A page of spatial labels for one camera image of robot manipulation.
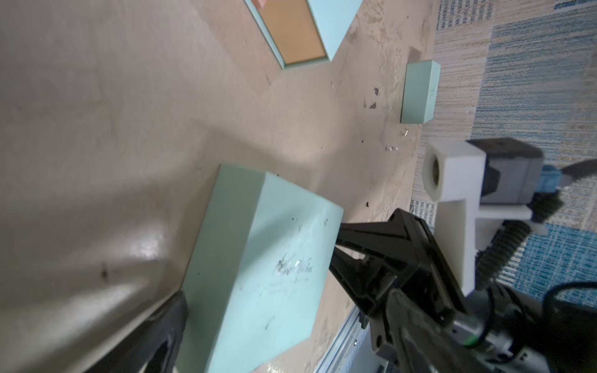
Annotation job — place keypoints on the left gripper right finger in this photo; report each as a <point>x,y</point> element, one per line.
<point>421,345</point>

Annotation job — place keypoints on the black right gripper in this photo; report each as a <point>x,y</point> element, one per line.
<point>403,254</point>

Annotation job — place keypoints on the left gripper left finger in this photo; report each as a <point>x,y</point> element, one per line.
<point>154,345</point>

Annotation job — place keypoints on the mint drawer jewelry box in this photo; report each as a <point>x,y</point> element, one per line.
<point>420,92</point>

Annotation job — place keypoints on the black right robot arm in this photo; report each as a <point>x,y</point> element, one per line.
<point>551,335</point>

